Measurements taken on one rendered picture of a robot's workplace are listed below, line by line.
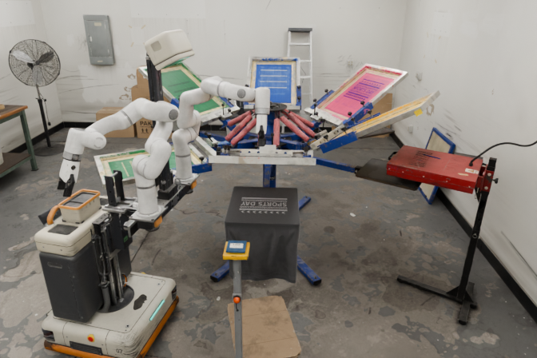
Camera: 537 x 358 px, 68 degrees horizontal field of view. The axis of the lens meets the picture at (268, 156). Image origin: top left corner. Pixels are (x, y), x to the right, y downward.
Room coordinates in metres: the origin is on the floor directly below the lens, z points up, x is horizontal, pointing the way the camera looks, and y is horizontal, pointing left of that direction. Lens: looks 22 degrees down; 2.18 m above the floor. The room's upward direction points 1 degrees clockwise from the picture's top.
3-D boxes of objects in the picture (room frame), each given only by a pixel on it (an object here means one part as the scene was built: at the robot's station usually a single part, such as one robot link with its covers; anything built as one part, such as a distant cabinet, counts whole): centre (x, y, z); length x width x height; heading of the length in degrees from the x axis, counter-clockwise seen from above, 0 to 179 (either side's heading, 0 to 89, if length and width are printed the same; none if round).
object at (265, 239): (2.03, 0.03, 0.74); 0.45 x 0.03 x 0.43; 88
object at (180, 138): (2.25, 0.52, 1.37); 0.13 x 0.10 x 0.16; 152
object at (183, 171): (2.24, 0.54, 1.21); 0.16 x 0.13 x 0.15; 77
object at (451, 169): (2.62, -1.22, 1.06); 0.61 x 0.46 x 0.12; 58
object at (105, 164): (2.95, 0.79, 1.05); 1.08 x 0.61 x 0.23; 118
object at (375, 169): (3.02, -0.58, 0.91); 1.34 x 0.40 x 0.08; 58
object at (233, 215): (2.26, 0.03, 0.95); 0.48 x 0.44 x 0.01; 178
